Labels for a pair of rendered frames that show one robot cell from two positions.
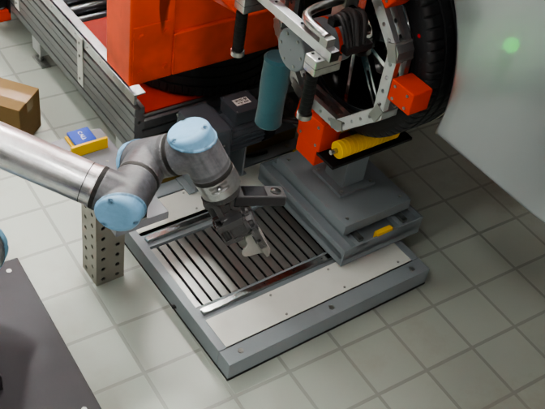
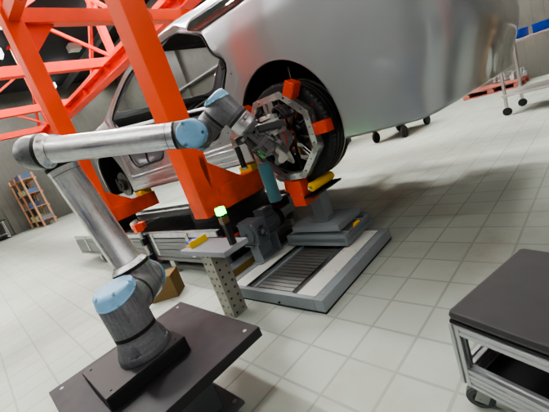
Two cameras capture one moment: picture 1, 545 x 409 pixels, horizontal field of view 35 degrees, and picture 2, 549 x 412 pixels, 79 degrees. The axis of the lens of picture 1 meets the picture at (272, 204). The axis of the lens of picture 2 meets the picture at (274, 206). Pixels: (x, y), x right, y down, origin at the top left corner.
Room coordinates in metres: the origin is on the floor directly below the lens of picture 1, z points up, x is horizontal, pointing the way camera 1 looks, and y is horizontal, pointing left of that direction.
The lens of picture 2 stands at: (0.11, 0.16, 0.96)
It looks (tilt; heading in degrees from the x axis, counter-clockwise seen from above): 13 degrees down; 358
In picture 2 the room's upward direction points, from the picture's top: 19 degrees counter-clockwise
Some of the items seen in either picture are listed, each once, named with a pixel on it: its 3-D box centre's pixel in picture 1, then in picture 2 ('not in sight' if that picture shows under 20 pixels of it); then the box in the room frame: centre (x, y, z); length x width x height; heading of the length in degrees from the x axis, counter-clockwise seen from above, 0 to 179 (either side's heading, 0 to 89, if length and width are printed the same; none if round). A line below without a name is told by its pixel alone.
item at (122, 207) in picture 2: not in sight; (131, 198); (4.05, 1.55, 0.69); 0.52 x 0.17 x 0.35; 132
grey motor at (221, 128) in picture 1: (233, 141); (269, 230); (2.43, 0.17, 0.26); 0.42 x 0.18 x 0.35; 132
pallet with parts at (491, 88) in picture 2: not in sight; (494, 83); (7.39, -5.63, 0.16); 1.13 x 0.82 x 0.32; 39
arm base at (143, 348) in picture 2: not in sight; (140, 338); (1.25, 0.74, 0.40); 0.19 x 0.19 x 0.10
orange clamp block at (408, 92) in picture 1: (409, 93); (323, 126); (2.03, -0.32, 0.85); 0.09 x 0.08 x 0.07; 42
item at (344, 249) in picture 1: (338, 196); (328, 229); (2.37, -0.23, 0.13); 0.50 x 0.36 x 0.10; 42
